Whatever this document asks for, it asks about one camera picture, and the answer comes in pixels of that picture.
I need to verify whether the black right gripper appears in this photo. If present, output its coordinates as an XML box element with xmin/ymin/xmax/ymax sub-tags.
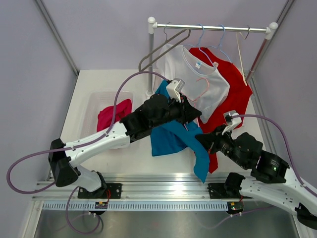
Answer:
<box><xmin>195</xmin><ymin>123</ymin><xmax>248</xmax><ymax>169</ymax></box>

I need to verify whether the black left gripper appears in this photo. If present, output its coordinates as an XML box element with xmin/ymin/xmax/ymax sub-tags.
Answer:
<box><xmin>150</xmin><ymin>94</ymin><xmax>201</xmax><ymax>129</ymax></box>

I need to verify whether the blue t shirt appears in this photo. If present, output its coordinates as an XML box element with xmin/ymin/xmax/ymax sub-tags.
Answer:
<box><xmin>150</xmin><ymin>80</ymin><xmax>211</xmax><ymax>184</ymax></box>

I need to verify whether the pink hanger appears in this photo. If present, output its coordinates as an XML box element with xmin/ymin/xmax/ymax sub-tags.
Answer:
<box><xmin>183</xmin><ymin>77</ymin><xmax>210</xmax><ymax>131</ymax></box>

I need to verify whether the magenta t shirt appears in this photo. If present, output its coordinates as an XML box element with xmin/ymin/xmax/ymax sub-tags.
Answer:
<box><xmin>97</xmin><ymin>99</ymin><xmax>132</xmax><ymax>132</ymax></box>

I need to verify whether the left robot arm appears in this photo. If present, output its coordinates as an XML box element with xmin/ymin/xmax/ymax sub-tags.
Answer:
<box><xmin>49</xmin><ymin>94</ymin><xmax>202</xmax><ymax>198</ymax></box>

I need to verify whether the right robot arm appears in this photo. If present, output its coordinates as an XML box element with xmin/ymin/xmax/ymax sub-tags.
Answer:
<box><xmin>195</xmin><ymin>131</ymin><xmax>317</xmax><ymax>230</ymax></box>

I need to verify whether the white t shirt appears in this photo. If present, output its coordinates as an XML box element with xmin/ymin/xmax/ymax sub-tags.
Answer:
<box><xmin>156</xmin><ymin>44</ymin><xmax>230</xmax><ymax>123</ymax></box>

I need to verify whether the red t shirt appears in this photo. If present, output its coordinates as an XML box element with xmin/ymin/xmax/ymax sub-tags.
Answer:
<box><xmin>189</xmin><ymin>47</ymin><xmax>254</xmax><ymax>174</ymax></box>

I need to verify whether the cream white hanger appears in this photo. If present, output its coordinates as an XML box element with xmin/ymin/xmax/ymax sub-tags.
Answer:
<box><xmin>236</xmin><ymin>25</ymin><xmax>251</xmax><ymax>86</ymax></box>

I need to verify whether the light blue hanger middle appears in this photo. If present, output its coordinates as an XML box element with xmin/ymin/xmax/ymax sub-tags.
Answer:
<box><xmin>183</xmin><ymin>23</ymin><xmax>218</xmax><ymax>69</ymax></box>

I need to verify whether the light blue hanger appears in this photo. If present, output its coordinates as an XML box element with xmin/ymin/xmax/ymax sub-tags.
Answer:
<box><xmin>209</xmin><ymin>24</ymin><xmax>233</xmax><ymax>64</ymax></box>
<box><xmin>183</xmin><ymin>23</ymin><xmax>218</xmax><ymax>69</ymax></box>

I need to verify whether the light blue hanger right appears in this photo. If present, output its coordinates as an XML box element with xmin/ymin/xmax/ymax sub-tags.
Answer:
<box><xmin>209</xmin><ymin>24</ymin><xmax>233</xmax><ymax>64</ymax></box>

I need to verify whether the clear plastic basket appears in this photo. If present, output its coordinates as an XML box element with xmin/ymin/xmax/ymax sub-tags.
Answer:
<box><xmin>80</xmin><ymin>91</ymin><xmax>133</xmax><ymax>138</ymax></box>

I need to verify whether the metal clothes rack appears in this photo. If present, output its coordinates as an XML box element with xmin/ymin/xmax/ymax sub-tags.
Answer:
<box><xmin>148</xmin><ymin>16</ymin><xmax>278</xmax><ymax>81</ymax></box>

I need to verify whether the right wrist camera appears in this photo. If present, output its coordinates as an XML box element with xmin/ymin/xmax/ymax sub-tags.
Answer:
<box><xmin>222</xmin><ymin>110</ymin><xmax>242</xmax><ymax>135</ymax></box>

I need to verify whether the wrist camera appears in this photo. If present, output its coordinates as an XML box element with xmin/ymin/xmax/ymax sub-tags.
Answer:
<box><xmin>166</xmin><ymin>78</ymin><xmax>185</xmax><ymax>102</ymax></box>
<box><xmin>222</xmin><ymin>110</ymin><xmax>242</xmax><ymax>135</ymax></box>

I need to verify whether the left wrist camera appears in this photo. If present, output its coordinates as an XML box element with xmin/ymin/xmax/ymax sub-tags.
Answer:
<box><xmin>166</xmin><ymin>78</ymin><xmax>185</xmax><ymax>102</ymax></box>

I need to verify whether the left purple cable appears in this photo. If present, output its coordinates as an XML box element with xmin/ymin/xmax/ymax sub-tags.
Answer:
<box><xmin>6</xmin><ymin>71</ymin><xmax>171</xmax><ymax>195</ymax></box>

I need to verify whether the aluminium mounting rail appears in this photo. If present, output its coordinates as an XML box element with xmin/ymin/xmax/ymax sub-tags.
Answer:
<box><xmin>31</xmin><ymin>172</ymin><xmax>302</xmax><ymax>202</ymax></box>

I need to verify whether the white slotted cable duct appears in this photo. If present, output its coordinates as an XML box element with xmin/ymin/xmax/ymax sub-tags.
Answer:
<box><xmin>42</xmin><ymin>201</ymin><xmax>228</xmax><ymax>211</ymax></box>

